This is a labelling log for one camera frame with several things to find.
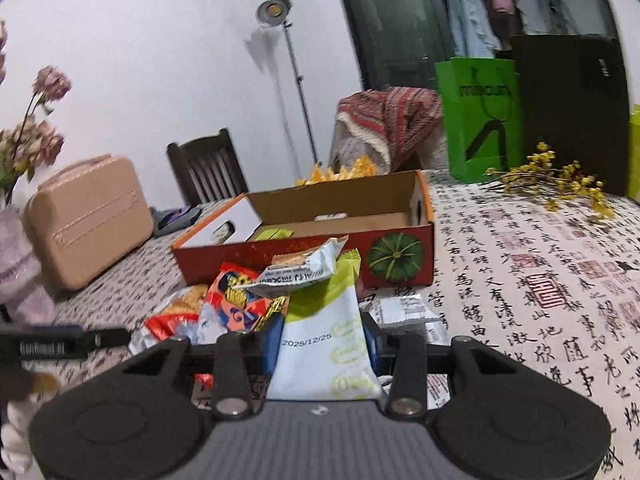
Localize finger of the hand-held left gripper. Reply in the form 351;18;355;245
82;328;132;350

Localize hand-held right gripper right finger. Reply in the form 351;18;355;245
361;312;508;420

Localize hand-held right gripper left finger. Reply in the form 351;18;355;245
131;317;285;421

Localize clear plastic snack packet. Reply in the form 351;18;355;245
359;294;446;346

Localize white green snack packet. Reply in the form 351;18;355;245
267;250;383;401

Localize red blue snack packet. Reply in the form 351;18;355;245
199;261;291;346

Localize red white snack packet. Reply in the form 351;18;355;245
129;311;202;357

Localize grey white snack packet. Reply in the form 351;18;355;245
241;235;348;299

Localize red cardboard box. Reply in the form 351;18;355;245
171;170;435;288

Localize lilac fuzzy cloth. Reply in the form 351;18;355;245
0;207;57;326

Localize small yellow-green snack packet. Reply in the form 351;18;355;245
254;227;295;242

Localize pink hard-shell suitcase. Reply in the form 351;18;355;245
22;156;155;293

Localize grey purple pouch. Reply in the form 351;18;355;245
151;204;203;238

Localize orange artificial flowers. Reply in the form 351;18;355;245
295;154;377;187

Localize dark wooden chair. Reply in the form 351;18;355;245
166;128;249;207

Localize red patterned cloth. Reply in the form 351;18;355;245
336;86;445;168

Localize pink flower bouquet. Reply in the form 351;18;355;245
0;20;72;206

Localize yellow flower branch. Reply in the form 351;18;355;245
485;141;616;220

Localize green paper bag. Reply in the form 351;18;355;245
434;56;523;184

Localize black paper bag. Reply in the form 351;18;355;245
510;34;630;197

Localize yellow-green bag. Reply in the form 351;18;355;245
627;104;640;197

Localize studio light on stand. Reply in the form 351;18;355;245
256;0;321;166

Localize light blue hanging garment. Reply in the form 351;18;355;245
445;0;501;58

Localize white hanging garment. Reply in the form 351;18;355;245
515;0;556;31

